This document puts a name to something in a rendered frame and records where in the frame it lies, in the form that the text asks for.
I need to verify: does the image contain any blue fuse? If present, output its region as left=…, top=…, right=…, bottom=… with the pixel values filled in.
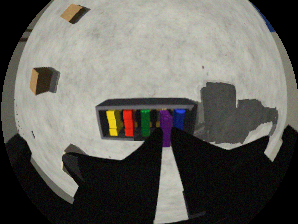
left=172, top=109, right=186, bottom=129

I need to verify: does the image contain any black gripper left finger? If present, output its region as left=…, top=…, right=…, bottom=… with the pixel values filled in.
left=61, top=127, right=164, bottom=220

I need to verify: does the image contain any green fuse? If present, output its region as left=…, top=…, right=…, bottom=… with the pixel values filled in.
left=141, top=109, right=150, bottom=136

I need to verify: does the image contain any beige shallow tray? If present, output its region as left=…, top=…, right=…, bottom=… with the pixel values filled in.
left=61, top=144, right=84, bottom=177

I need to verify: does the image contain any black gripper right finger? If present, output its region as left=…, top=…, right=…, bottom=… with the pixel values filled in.
left=170, top=127, right=270, bottom=214

